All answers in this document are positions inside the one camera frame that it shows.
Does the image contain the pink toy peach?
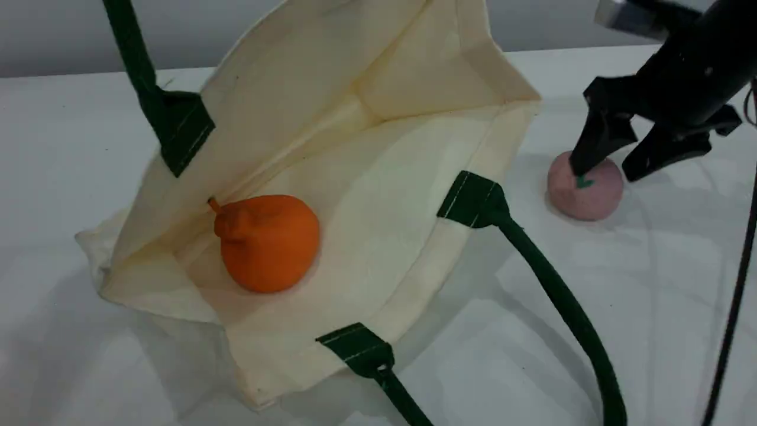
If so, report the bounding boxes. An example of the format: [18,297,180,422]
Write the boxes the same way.
[547,151,625,221]

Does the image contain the thin black cable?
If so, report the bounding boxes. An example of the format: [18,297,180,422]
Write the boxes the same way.
[703,77,757,426]

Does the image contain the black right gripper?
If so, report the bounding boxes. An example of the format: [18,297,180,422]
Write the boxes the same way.
[570,40,743,182]

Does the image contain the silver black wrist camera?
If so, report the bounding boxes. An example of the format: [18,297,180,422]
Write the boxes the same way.
[594,0,710,41]

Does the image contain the orange toy fruit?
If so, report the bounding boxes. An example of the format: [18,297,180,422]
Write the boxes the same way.
[208,194,321,295]

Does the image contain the cream canvas bag green handles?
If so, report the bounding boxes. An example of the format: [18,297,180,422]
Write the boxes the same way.
[76,0,627,426]

